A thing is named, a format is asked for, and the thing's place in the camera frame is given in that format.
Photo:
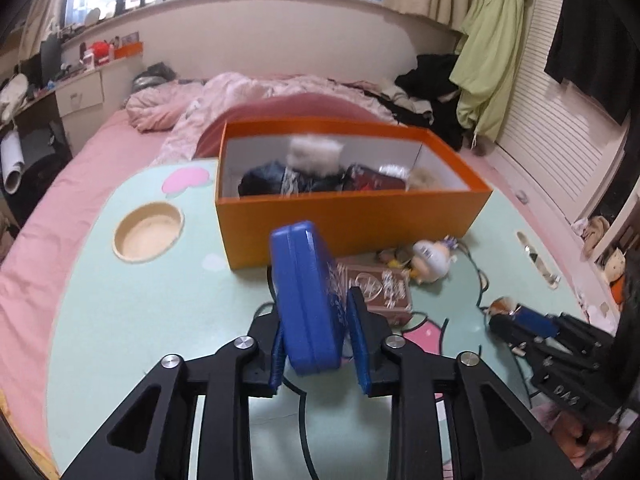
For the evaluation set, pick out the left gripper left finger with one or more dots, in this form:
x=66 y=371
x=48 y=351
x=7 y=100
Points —
x=181 y=406

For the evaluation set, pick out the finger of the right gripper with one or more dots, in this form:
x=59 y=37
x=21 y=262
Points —
x=539 y=325

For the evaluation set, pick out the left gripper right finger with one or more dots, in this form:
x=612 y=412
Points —
x=491 y=434

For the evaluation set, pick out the beige fluffy pompom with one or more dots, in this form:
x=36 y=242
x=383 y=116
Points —
x=421 y=179

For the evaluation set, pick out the blue metal tin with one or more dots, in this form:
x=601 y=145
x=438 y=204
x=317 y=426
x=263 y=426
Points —
x=309 y=298

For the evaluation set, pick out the bubble wrap bundle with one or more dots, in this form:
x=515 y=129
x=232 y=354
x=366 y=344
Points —
x=395 y=171

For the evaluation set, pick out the dark red patterned pouch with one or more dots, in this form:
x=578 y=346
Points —
x=363 y=178

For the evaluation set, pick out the white fluffy pompom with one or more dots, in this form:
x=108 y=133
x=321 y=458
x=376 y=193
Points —
x=314 y=155

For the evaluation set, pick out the black lace fabric bundle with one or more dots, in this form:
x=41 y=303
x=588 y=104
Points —
x=274 y=178

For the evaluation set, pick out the red object on desk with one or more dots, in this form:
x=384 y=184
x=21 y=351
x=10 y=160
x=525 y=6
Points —
x=103 y=52

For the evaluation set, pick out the white chibi toy figure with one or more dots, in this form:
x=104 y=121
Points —
x=424 y=262

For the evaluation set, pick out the brown playing card box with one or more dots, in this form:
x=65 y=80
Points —
x=385 y=291

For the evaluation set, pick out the orange cardboard box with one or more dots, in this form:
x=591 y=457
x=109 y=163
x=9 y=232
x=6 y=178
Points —
x=351 y=222

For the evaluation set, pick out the black clothes pile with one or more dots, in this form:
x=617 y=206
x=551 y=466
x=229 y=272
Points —
x=425 y=97

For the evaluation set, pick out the green hanging cloth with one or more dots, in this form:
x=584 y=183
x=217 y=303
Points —
x=491 y=37

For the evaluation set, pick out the rolled white paper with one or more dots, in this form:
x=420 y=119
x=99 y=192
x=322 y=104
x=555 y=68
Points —
x=12 y=161

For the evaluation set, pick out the dark red pillow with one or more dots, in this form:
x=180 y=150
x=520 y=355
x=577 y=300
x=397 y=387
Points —
x=302 y=105

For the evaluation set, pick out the pink quilted blanket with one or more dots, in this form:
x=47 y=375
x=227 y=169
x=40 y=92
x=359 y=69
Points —
x=185 y=110

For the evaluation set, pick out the white drawer cabinet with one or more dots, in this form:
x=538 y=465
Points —
x=85 y=102

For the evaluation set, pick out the grey folded clothes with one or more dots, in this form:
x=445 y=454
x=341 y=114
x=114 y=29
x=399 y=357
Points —
x=154 y=75

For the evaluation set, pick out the small orange storage box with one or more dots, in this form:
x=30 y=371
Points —
x=128 y=50

